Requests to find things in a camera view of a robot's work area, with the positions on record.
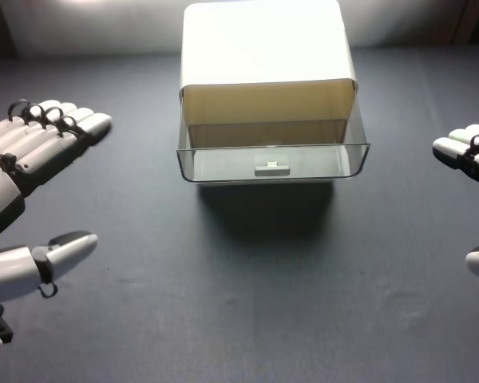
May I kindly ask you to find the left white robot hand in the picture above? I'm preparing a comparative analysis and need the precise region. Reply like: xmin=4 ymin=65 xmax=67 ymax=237
xmin=0 ymin=98 xmax=113 ymax=298

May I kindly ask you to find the white drawer cabinet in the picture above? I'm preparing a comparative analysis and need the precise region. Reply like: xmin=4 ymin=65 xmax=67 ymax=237
xmin=178 ymin=1 xmax=362 ymax=189

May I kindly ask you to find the grey table cloth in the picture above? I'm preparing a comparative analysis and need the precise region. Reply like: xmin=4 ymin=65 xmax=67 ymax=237
xmin=0 ymin=45 xmax=479 ymax=383

